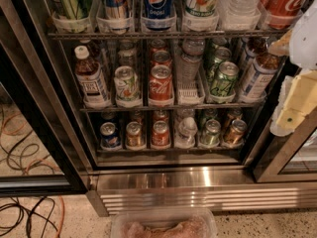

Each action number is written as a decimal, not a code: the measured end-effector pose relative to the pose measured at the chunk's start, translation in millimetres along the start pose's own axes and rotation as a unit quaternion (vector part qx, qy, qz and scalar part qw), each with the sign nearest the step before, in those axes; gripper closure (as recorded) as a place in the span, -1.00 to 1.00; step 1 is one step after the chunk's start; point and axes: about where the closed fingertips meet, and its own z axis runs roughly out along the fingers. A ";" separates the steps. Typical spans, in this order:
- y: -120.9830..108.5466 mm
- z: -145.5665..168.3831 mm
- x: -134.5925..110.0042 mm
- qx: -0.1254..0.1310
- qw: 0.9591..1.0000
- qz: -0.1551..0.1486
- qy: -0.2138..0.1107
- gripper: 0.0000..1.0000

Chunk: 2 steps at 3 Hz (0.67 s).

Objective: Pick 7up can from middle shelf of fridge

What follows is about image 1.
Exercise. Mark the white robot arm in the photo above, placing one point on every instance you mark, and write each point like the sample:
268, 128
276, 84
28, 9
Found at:
303, 42

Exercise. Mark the green can shelf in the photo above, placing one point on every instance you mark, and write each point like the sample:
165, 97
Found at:
71, 14
210, 135

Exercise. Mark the red coca-cola can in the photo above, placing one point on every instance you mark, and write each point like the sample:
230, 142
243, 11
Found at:
160, 83
161, 58

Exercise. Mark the red bull can top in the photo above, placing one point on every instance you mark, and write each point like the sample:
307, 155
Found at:
116, 9

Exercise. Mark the green can top shelf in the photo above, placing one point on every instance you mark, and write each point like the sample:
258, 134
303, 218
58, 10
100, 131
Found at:
71, 14

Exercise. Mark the green soda can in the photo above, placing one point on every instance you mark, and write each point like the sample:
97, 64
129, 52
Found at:
224, 79
219, 55

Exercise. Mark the clear plastic food container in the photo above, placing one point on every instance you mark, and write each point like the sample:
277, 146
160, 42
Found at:
168, 222

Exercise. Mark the clear water bottle middle shelf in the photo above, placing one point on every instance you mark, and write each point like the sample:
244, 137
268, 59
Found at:
190, 58

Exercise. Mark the green can bottom shelf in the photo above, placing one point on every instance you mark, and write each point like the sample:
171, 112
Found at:
210, 135

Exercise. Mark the water bottle bottom shelf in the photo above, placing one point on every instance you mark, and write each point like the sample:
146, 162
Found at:
185, 133

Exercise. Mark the tea bottle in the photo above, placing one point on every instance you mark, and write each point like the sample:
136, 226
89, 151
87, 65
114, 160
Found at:
258, 75
90, 76

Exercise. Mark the front right tea bottle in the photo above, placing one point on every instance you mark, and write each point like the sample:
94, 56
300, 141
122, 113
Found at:
258, 75

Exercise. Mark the red can bottom shelf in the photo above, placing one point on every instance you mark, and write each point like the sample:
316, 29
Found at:
160, 136

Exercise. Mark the blue pepsi can shelf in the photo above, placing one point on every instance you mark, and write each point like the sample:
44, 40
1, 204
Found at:
110, 137
157, 12

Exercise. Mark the front red coca-cola can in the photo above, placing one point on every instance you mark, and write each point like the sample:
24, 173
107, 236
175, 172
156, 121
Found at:
160, 83

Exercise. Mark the red coca-cola bottle top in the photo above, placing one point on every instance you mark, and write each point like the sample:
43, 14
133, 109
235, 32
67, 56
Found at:
280, 14

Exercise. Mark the copper can bottom left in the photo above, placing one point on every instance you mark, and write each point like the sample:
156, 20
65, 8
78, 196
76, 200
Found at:
134, 135

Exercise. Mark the metal fridge base grille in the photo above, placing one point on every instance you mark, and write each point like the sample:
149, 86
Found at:
216, 188

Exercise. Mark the front left tea bottle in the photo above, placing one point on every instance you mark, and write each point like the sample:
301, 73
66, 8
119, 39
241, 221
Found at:
90, 76

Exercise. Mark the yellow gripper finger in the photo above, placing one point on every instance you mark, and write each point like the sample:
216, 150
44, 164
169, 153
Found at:
280, 47
297, 99

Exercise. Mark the copper can bottom right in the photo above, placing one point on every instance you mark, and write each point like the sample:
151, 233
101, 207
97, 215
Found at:
235, 132

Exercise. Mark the blue pepsi can bottom shelf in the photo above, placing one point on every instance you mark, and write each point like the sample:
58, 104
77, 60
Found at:
110, 137

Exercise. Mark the white 7up can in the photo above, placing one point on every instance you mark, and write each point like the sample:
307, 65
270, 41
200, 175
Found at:
126, 83

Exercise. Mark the front green soda can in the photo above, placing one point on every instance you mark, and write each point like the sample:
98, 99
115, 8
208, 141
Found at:
224, 79

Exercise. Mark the copper can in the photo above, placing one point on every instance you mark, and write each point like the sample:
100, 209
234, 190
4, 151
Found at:
134, 135
235, 132

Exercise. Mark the fridge door left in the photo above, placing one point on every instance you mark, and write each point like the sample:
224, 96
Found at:
37, 76

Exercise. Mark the blue pepsi can top shelf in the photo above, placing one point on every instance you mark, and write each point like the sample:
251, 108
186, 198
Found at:
157, 12

